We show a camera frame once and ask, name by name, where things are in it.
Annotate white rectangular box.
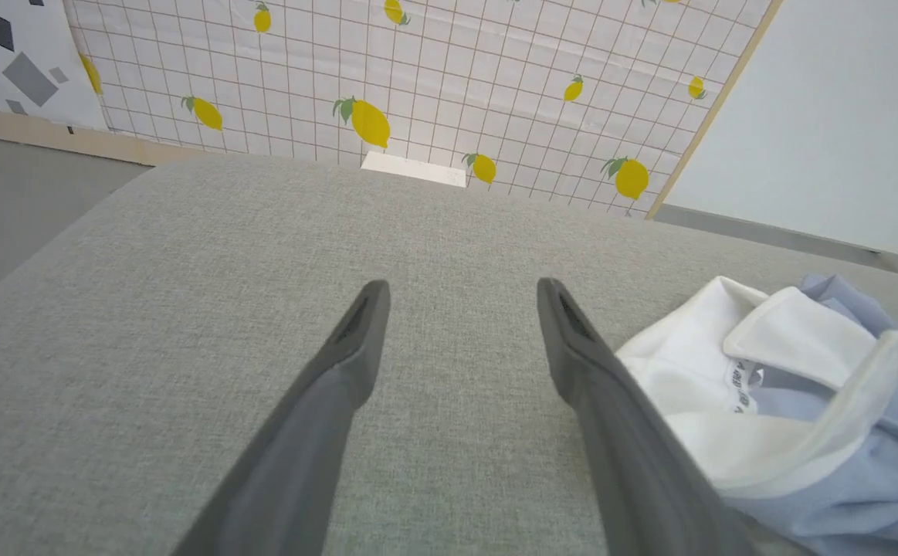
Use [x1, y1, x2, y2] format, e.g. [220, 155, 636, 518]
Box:
[361, 151, 468, 188]

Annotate light blue white-collared polo shirt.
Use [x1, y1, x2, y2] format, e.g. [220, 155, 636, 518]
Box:
[616, 273, 898, 556]

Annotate lemon print tile panel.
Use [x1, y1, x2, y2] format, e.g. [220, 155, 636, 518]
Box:
[63, 0, 786, 222]

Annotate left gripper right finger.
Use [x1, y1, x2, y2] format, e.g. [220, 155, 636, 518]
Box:
[537, 277, 763, 556]

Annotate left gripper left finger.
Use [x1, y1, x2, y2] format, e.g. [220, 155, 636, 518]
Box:
[173, 280, 391, 556]

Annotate white grey terrazzo panel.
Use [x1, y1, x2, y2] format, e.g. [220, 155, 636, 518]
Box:
[0, 0, 111, 134]

